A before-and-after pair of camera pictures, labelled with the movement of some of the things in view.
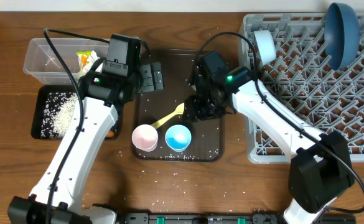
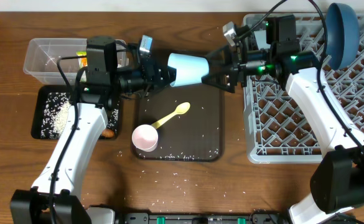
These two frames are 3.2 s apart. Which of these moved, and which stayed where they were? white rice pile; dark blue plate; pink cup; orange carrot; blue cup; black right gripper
Moved: black right gripper; blue cup
Stayed: pink cup; orange carrot; dark blue plate; white rice pile
